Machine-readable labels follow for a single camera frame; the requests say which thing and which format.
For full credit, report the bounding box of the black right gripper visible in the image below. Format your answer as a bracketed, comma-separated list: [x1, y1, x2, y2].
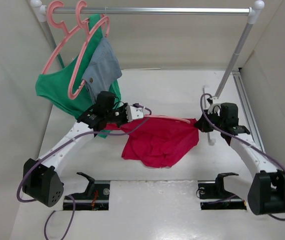
[194, 109, 225, 133]

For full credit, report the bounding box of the pink plastic hanger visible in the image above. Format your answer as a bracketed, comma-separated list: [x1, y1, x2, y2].
[144, 114, 191, 124]

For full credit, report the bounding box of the red t shirt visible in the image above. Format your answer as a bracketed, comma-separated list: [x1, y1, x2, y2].
[105, 117, 200, 168]

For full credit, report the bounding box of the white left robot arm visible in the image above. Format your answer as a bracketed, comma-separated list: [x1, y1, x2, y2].
[17, 91, 143, 207]

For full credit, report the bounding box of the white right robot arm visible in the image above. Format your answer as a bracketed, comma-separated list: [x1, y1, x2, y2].
[194, 102, 285, 222]

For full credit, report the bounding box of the pink hanger holding clothes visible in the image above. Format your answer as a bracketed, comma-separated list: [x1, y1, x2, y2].
[67, 0, 111, 99]

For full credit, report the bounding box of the empty pink hanger on left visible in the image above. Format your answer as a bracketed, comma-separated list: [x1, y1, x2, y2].
[41, 0, 88, 75]

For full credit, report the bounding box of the grey blue denim garment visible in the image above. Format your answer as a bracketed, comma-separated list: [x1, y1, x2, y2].
[82, 37, 122, 103]

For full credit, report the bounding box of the green tank top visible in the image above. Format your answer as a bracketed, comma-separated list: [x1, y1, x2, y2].
[35, 14, 122, 139]

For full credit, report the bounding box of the silver clothes rack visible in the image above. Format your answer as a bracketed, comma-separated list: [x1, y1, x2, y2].
[30, 0, 265, 107]

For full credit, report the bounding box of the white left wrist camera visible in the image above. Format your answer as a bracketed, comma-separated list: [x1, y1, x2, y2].
[125, 105, 144, 123]

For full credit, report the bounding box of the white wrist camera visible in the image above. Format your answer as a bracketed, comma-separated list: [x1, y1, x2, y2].
[125, 105, 144, 123]
[206, 96, 222, 115]

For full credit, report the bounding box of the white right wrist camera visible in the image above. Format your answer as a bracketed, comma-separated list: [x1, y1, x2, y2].
[206, 96, 222, 115]

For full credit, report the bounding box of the aluminium rail on right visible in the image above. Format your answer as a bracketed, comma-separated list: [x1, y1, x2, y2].
[232, 70, 266, 153]

